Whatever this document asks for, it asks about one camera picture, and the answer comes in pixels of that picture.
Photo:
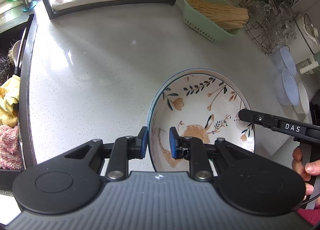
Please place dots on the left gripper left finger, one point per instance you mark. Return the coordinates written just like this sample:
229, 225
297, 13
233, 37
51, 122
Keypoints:
124, 149

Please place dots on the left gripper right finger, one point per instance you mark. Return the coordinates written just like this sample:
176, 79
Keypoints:
195, 151

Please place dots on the white ceramic bowl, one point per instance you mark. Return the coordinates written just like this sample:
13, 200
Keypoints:
303, 106

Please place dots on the rabbit pattern deep plate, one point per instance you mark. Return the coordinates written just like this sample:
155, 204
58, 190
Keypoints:
201, 103

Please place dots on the pale blue bowl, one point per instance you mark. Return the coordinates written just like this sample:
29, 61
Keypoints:
286, 89
282, 59

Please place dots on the black kitchen sink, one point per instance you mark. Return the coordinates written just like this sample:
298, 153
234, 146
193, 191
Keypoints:
27, 25

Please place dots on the person right hand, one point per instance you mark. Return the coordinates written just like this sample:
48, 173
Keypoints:
306, 171

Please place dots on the white electric cooker pot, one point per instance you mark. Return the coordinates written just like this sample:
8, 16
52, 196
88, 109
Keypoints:
306, 51

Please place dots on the pink cloth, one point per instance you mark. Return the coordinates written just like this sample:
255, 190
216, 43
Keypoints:
11, 158

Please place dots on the yellow cloth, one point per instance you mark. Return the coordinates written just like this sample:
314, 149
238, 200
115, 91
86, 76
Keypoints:
10, 96

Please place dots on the green basket of noodles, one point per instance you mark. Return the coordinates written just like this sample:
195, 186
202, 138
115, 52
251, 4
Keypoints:
215, 20

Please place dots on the white dish brush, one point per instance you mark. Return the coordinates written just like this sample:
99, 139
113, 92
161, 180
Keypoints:
13, 52

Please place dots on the steel wool scrubber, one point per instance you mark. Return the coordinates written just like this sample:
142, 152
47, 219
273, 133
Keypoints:
5, 63

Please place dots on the wire rack with glasses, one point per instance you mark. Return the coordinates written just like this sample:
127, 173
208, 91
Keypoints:
270, 25

